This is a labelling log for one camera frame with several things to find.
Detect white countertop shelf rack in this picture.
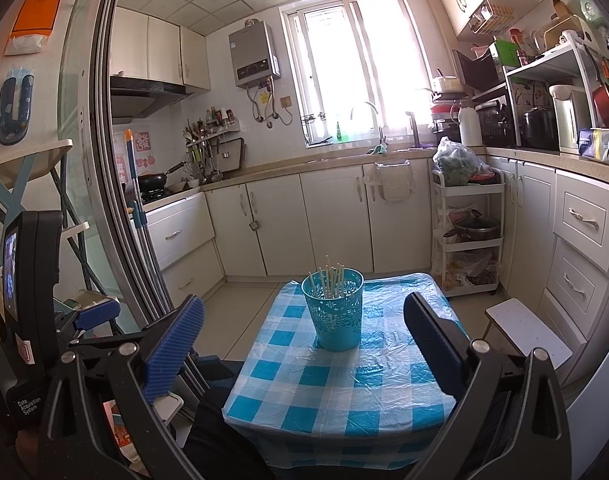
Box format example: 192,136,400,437
504,40,609,149

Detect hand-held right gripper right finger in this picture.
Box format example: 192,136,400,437
403,291,572,480

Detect cream drawer cabinet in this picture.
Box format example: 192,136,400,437
143,191,226,307

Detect kitchen window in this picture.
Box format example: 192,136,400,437
279,0,436,149

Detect black wok with handle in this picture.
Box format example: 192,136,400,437
137,161,186,194

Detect white trolley rack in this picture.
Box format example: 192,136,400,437
431,167,506,297

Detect crumpled plastic bags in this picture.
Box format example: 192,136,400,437
434,250,501,292

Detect blue white checkered tablecloth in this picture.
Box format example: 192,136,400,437
223,272,467,468

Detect blue hanging pouch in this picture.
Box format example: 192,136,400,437
0,72,36,145

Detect green cutting board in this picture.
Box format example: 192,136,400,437
494,40,523,68

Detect small white stool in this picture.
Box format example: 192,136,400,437
484,297,575,369

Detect white hanging bin bag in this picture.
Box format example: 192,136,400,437
364,159,416,205

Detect plastic bag of greens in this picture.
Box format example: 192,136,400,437
433,136,491,186

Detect stack of pots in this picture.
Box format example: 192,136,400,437
429,74,463,132

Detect small wire hanging basket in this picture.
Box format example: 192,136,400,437
468,2,516,36

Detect bundle of wooden chopsticks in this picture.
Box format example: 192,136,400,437
307,256,346,301

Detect blue food package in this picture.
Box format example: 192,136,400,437
578,127,609,167

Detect black induction cooker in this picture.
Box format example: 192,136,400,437
451,49,506,94

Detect white folding table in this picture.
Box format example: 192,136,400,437
0,139,91,281

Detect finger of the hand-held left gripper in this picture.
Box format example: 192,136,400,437
67,309,179,362
74,296,122,333

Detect black microwave oven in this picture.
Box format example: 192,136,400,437
477,100,521,147

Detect red wall stickers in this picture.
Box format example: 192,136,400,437
113,130,158,184

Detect person's dark trousers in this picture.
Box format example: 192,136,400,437
177,387,285,480

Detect cream base cabinets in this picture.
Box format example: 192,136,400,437
204,156,435,277

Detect cream base cabinet with drawers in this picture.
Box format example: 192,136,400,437
484,154,609,363

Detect wall utensil rack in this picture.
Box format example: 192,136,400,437
184,106,240,186

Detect dark lidded pot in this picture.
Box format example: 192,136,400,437
443,215,501,242

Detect grey gas water heater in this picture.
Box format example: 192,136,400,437
228,19,282,88

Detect beige box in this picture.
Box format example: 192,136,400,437
543,12,603,51

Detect teal perforated plastic basket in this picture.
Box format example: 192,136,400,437
301,266,365,352

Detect straight chrome faucet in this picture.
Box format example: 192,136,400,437
405,111,421,150

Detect orange paper bag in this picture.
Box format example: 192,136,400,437
4,0,66,57

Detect mop with orange blue handle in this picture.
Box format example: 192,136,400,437
123,129,178,313

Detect sliding door frame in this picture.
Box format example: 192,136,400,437
58,0,208,396

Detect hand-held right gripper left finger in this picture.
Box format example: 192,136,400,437
37,294,206,480

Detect black rimmed tray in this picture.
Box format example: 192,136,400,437
219,137,248,172

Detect black cooking pot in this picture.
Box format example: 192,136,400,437
521,106,559,150

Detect white water boiler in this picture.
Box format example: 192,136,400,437
549,83,593,155

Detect curved chrome faucet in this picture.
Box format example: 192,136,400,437
350,101,386,147

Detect cream wall cabinets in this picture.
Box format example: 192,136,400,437
109,6,212,93

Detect range hood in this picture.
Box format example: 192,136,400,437
109,76,195,122

